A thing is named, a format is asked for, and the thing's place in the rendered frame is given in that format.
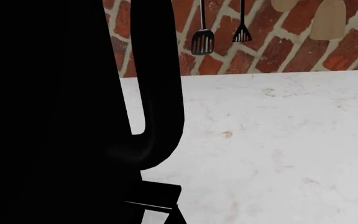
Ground black slotted spatula, triangular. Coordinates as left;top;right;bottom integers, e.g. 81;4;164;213
231;0;254;44

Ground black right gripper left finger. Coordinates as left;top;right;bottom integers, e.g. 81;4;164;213
163;205;179;224

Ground black slotted spatula, rounded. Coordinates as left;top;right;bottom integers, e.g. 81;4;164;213
191;0;216;56

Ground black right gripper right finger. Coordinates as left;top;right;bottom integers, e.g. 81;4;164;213
177;205;188;224

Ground large wooden cutting board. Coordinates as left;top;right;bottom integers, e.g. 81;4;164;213
309;0;347;41

